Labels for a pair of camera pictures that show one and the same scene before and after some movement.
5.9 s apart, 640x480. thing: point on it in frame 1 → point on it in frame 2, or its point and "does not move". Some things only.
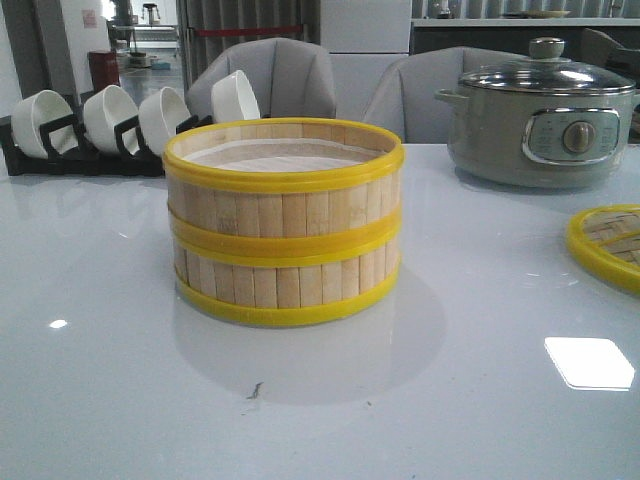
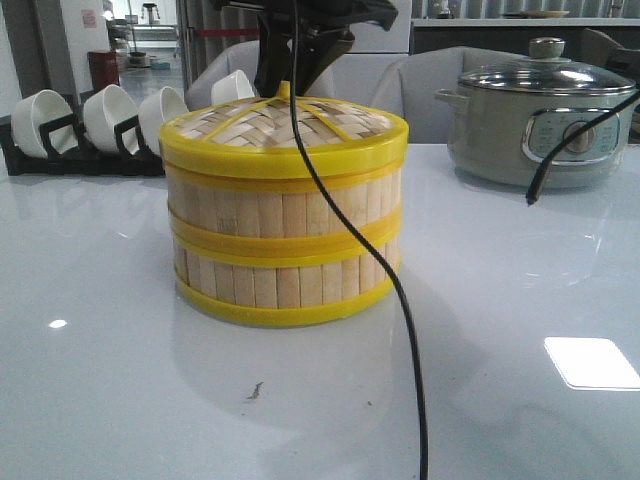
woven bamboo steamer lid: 606,241 → 252,140
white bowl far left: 30,113 does not move
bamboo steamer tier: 285,190 does not move
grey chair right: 402,96 does not move
